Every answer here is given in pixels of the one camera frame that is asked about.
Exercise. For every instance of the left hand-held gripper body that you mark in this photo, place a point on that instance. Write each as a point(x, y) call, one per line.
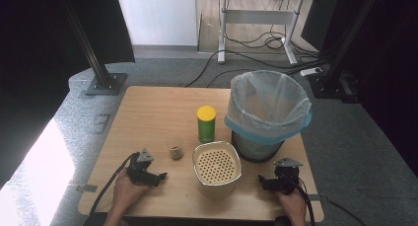
point(140, 169)

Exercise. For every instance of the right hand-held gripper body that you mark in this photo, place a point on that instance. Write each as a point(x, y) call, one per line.
point(287, 176)

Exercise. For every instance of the dark brown clump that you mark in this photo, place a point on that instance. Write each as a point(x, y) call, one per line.
point(176, 152)

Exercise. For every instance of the black mesh waste bin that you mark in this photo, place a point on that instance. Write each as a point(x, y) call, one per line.
point(256, 152)

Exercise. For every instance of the small clear plastic cup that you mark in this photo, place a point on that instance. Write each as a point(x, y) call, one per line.
point(174, 143)

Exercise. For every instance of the cream container with perforated strainer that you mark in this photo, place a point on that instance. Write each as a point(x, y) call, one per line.
point(217, 168)

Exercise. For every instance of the translucent bin liner bag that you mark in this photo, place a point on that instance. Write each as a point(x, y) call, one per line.
point(267, 117)

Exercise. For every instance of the green can with yellow lid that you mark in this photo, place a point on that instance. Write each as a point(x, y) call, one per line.
point(206, 127)

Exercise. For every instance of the person's left hand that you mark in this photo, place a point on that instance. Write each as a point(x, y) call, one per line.
point(126, 194)

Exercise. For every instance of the person's right hand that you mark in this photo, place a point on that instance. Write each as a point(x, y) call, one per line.
point(294, 204)

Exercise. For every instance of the white power strip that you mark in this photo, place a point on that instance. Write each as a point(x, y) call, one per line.
point(311, 71)

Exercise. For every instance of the black metal stand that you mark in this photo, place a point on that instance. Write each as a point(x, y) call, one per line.
point(98, 69)
point(341, 55)

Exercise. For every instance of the black curtain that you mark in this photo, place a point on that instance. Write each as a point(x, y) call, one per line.
point(394, 71)
point(33, 55)

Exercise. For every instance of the white-framed desk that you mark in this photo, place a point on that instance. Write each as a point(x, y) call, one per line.
point(259, 17)

